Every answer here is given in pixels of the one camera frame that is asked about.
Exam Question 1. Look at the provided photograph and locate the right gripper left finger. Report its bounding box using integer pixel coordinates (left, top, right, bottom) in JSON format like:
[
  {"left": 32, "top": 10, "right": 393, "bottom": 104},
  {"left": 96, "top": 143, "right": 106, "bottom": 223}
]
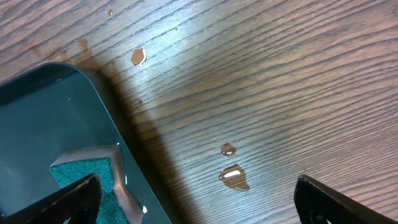
[{"left": 1, "top": 173, "right": 103, "bottom": 224}]

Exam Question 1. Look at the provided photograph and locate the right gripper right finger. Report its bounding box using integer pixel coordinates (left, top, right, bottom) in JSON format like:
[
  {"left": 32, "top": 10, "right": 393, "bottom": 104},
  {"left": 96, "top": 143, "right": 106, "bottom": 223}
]
[{"left": 294, "top": 175, "right": 397, "bottom": 224}]

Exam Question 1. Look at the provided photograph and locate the green sponge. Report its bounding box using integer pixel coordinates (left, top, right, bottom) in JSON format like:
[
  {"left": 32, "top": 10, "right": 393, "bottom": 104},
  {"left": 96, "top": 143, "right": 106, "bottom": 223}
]
[{"left": 49, "top": 145, "right": 144, "bottom": 224}]

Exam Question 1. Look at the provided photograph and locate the black rectangular tray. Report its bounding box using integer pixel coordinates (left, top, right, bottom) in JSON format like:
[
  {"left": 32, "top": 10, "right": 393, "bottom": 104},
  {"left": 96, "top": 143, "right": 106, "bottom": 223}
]
[{"left": 1, "top": 63, "right": 182, "bottom": 223}]

